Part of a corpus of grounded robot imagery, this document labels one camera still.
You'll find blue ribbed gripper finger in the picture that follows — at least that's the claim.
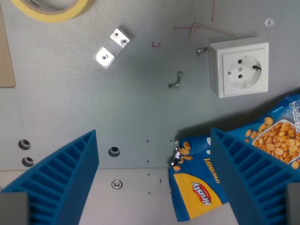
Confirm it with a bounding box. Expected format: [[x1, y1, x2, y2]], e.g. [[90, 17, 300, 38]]
[[210, 127, 300, 225], [0, 129, 100, 225]]

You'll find blue peanut snack bag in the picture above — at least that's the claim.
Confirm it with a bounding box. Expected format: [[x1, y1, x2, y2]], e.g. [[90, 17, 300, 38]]
[[167, 93, 300, 223]]

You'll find brown cardboard sheet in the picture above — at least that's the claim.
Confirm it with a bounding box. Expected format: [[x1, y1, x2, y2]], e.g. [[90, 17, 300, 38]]
[[0, 4, 16, 89]]

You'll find small metal allen key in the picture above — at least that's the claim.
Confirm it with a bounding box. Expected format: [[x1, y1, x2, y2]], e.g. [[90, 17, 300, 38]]
[[188, 22, 198, 38]]

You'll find yellow masking tape roll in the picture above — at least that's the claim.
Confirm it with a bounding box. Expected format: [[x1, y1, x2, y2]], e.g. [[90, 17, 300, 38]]
[[11, 0, 96, 23]]

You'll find white wall power socket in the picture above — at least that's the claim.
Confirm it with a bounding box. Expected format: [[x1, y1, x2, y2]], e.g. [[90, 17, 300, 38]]
[[208, 36, 270, 99]]

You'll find aluminium bracket with holes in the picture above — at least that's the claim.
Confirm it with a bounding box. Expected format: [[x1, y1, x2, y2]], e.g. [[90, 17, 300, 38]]
[[93, 26, 134, 70]]

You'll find bent wire hex key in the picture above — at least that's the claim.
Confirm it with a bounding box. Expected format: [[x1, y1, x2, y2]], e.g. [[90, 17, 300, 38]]
[[197, 22, 236, 36]]

